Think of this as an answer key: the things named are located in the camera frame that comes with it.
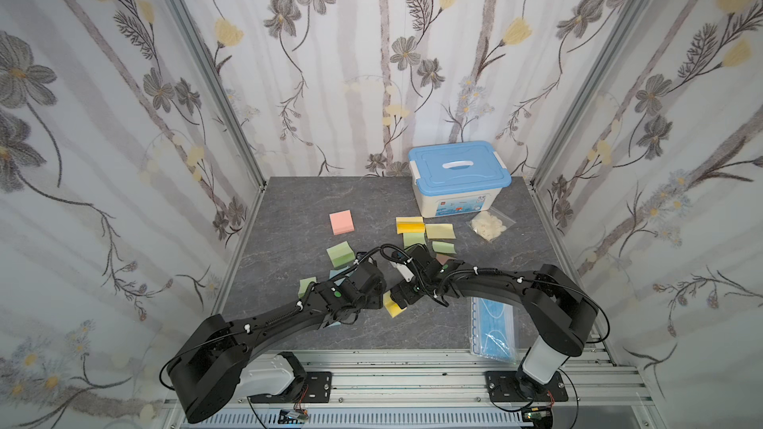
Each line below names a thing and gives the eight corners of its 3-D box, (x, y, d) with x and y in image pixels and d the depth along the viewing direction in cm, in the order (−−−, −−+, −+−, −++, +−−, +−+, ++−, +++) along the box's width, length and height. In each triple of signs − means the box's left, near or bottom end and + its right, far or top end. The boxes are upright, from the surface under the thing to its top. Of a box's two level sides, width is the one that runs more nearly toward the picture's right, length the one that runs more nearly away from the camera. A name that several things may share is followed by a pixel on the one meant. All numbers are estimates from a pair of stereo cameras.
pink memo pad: (333, 235, 107) (332, 230, 105) (330, 218, 112) (329, 213, 109) (355, 230, 108) (354, 225, 106) (350, 214, 113) (350, 209, 111)
